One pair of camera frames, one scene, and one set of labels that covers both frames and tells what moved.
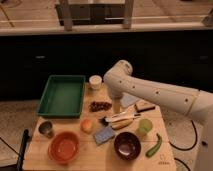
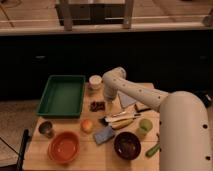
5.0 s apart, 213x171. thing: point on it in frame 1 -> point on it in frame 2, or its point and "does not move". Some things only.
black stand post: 22,150 does not move
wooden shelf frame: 95,12 does not move
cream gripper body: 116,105 -> 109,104
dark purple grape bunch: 98,106 does not move
